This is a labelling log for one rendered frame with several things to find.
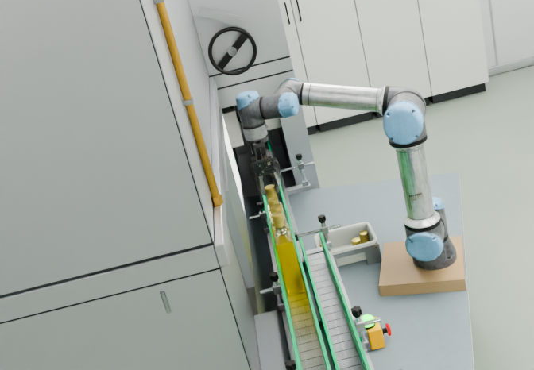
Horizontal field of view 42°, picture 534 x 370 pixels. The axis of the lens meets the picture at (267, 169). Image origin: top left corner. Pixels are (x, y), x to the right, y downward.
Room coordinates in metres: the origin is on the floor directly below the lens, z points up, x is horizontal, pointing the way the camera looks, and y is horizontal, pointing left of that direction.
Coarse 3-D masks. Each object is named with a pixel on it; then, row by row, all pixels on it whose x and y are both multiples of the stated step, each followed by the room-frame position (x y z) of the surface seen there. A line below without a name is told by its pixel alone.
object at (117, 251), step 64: (0, 0) 1.43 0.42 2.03; (64, 0) 1.43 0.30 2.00; (128, 0) 1.43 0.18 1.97; (0, 64) 1.43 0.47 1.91; (64, 64) 1.43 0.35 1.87; (128, 64) 1.43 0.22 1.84; (192, 64) 2.29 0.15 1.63; (0, 128) 1.43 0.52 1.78; (64, 128) 1.43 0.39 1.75; (128, 128) 1.43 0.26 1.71; (0, 192) 1.43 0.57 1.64; (64, 192) 1.43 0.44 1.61; (128, 192) 1.43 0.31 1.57; (192, 192) 1.43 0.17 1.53; (0, 256) 1.43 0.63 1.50; (64, 256) 1.43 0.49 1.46; (128, 256) 1.43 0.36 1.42; (192, 256) 1.43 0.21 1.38; (0, 320) 1.43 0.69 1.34; (64, 320) 1.43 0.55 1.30; (128, 320) 1.43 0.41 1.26; (192, 320) 1.43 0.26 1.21
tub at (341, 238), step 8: (360, 224) 2.40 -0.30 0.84; (368, 224) 2.38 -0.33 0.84; (336, 232) 2.40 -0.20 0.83; (344, 232) 2.40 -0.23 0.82; (352, 232) 2.40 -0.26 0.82; (368, 232) 2.37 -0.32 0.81; (320, 240) 2.40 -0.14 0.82; (336, 240) 2.40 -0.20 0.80; (344, 240) 2.39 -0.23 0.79; (376, 240) 2.25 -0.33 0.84; (336, 248) 2.39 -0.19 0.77; (344, 248) 2.25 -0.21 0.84; (352, 248) 2.24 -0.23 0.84
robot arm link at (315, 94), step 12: (288, 84) 2.20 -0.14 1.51; (300, 84) 2.20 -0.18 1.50; (312, 84) 2.19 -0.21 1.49; (324, 84) 2.19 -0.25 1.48; (300, 96) 2.18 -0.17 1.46; (312, 96) 2.16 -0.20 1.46; (324, 96) 2.15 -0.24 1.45; (336, 96) 2.14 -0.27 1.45; (348, 96) 2.13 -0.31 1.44; (360, 96) 2.11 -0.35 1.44; (372, 96) 2.10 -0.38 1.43; (384, 96) 2.08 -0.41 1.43; (420, 96) 2.03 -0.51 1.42; (348, 108) 2.14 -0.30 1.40; (360, 108) 2.12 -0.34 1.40; (372, 108) 2.10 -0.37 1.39; (384, 108) 2.07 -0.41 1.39
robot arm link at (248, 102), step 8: (240, 96) 2.13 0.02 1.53; (248, 96) 2.12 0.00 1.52; (256, 96) 2.13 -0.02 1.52; (240, 104) 2.12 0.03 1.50; (248, 104) 2.11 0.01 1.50; (256, 104) 2.11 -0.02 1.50; (240, 112) 2.13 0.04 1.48; (248, 112) 2.11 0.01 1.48; (256, 112) 2.10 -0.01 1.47; (248, 120) 2.11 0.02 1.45; (256, 120) 2.11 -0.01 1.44; (264, 120) 2.14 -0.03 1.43; (248, 128) 2.12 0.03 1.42
